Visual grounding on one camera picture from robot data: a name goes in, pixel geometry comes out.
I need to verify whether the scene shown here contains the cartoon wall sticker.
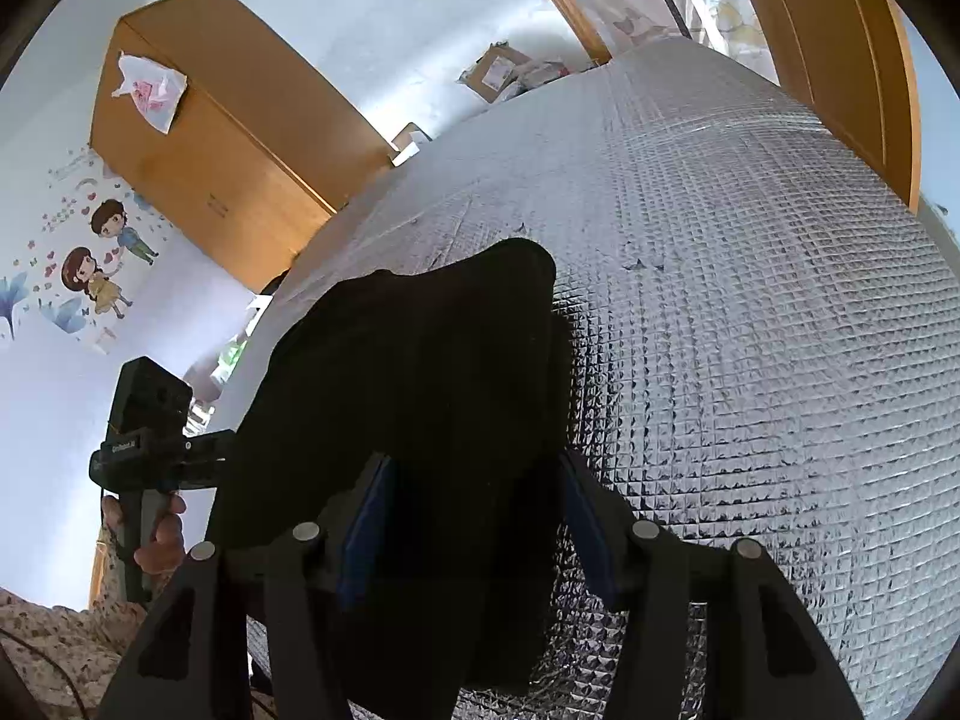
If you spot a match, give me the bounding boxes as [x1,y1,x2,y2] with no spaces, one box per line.
[0,146,171,354]

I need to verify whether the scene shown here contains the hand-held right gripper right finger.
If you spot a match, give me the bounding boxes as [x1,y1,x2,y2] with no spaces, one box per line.
[557,449,865,720]

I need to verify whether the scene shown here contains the silver quilted foil mat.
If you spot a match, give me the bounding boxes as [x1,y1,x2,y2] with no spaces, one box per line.
[232,37,955,720]

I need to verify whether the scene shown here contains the grey parcel bags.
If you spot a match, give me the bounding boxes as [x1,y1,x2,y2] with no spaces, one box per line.
[517,59,576,95]

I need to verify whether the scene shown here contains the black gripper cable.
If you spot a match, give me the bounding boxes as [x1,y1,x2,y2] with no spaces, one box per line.
[0,625,89,720]

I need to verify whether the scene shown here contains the wooden wardrobe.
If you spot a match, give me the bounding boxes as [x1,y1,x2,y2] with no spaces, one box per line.
[89,0,395,294]

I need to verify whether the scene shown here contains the small white box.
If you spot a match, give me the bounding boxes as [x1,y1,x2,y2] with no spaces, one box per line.
[389,121,435,167]

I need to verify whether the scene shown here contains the black fleece garment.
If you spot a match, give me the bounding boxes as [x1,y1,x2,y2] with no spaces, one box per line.
[206,238,572,720]

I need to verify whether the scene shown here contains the person's left forearm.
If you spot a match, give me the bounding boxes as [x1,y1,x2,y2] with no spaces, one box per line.
[0,529,162,720]

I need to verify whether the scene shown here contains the white plastic bag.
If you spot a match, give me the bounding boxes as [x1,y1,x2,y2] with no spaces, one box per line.
[112,50,189,135]

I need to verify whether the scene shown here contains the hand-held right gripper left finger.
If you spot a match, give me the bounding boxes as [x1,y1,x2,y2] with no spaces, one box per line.
[96,451,398,720]

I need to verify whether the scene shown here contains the green tissue packet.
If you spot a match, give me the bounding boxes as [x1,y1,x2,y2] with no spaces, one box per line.
[216,340,250,385]

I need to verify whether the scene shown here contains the wooden door frame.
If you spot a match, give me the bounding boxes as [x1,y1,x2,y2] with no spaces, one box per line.
[502,0,614,65]

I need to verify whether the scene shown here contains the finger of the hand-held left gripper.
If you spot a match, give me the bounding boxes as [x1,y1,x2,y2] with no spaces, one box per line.
[182,428,239,489]

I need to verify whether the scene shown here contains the wooden door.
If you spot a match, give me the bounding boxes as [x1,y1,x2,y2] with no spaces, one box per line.
[718,0,924,215]

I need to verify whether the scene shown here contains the person's left hand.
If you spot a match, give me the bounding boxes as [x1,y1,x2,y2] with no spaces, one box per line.
[100,492,188,576]

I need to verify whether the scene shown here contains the brown cardboard box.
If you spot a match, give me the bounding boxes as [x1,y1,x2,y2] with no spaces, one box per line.
[457,43,535,103]

